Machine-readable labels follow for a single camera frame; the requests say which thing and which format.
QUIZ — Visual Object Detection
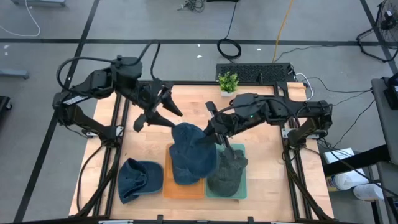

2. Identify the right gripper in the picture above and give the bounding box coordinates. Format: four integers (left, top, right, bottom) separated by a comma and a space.
195, 101, 249, 159

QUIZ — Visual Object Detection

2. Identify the grey side table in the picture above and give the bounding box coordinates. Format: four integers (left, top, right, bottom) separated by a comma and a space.
371, 77, 398, 156

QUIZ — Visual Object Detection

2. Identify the white box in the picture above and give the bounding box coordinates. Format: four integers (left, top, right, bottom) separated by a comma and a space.
323, 147, 355, 164

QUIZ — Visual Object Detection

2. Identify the black chair base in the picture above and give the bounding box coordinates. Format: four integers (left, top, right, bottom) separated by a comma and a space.
0, 95, 13, 116

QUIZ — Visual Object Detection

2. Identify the teal translucent plastic bin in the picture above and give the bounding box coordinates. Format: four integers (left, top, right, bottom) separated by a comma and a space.
205, 142, 248, 200

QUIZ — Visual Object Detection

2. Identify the white paper roll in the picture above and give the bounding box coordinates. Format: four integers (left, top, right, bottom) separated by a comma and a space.
334, 169, 369, 190
353, 183, 385, 202

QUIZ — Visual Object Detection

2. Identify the orange translucent plastic bin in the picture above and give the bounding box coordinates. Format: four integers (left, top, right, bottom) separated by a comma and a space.
162, 142, 206, 200

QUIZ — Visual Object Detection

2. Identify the black device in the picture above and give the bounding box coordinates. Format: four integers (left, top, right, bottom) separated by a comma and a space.
383, 73, 398, 110

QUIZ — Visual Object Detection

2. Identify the black cable tangle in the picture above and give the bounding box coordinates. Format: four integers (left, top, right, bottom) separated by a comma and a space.
177, 0, 206, 13

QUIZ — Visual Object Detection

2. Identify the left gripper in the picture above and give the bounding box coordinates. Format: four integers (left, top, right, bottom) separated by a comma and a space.
133, 79, 183, 133

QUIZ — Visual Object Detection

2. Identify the black floor fan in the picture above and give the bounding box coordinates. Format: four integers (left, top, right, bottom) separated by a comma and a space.
356, 0, 398, 63

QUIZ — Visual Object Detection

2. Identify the black beam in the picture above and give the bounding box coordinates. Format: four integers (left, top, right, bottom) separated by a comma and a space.
323, 144, 391, 178

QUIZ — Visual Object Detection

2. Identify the black coiled cable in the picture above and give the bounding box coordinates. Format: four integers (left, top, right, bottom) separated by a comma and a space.
216, 0, 243, 60

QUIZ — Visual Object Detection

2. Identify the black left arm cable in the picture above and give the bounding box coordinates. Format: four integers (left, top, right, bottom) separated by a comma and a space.
56, 41, 161, 94

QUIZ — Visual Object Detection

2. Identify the grey floor bar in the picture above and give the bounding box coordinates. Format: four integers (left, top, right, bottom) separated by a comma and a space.
0, 68, 30, 80

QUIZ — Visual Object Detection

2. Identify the black aluminium table frame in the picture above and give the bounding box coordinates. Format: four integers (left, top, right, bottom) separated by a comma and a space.
68, 70, 335, 223

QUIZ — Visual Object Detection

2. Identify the yellow cable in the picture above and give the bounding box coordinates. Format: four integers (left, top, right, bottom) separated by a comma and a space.
272, 0, 295, 63

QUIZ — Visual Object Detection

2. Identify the dark green cap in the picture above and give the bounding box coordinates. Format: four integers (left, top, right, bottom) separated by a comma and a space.
206, 149, 249, 198

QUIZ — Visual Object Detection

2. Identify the white floor cable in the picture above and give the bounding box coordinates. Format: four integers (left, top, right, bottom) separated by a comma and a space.
0, 0, 42, 37

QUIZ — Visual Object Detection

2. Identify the small green potted plant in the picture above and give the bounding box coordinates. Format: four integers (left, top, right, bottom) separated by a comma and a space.
216, 71, 239, 97

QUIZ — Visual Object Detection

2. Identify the white cable loop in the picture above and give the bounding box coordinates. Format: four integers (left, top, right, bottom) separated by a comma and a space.
295, 73, 315, 100

